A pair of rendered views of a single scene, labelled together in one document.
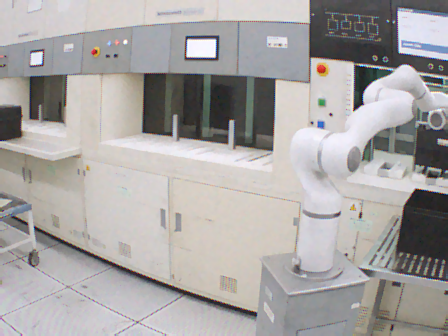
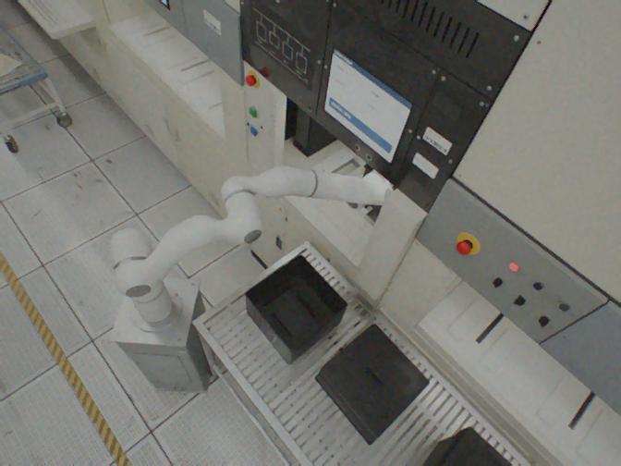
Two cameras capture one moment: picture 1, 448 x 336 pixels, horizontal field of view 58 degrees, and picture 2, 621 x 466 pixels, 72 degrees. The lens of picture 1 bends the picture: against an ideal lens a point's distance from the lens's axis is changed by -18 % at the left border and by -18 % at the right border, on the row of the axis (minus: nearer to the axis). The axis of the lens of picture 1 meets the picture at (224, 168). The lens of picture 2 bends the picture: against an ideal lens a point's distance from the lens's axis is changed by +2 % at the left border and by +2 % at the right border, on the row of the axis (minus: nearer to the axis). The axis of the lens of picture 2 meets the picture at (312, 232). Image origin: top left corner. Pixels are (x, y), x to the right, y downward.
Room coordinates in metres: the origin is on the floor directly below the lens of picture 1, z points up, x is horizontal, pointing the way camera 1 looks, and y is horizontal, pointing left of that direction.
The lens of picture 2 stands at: (0.80, -0.91, 2.35)
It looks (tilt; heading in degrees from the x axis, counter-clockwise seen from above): 56 degrees down; 8
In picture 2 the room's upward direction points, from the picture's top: 10 degrees clockwise
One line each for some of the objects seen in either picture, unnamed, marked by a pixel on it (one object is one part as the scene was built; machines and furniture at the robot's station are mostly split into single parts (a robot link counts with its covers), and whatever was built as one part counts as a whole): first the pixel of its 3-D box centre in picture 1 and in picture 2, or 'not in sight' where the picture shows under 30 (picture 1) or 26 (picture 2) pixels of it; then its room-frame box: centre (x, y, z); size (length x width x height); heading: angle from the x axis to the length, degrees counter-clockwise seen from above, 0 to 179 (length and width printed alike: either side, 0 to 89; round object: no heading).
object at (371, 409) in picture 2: not in sight; (372, 378); (1.28, -1.15, 0.83); 0.29 x 0.29 x 0.13; 58
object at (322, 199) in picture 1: (317, 170); (136, 263); (1.32, -0.27, 1.07); 0.19 x 0.12 x 0.24; 38
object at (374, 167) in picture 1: (386, 168); (343, 172); (2.14, -0.81, 0.89); 0.22 x 0.21 x 0.04; 149
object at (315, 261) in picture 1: (318, 241); (152, 299); (1.30, -0.29, 0.85); 0.19 x 0.19 x 0.18
